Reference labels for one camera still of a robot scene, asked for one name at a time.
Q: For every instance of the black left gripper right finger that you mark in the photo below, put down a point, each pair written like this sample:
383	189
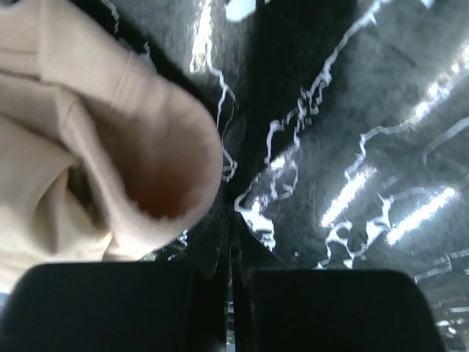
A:
277	308

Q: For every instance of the beige t-shirt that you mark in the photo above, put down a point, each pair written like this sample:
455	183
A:
102	159

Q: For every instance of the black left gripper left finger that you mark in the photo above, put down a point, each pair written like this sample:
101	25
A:
170	304

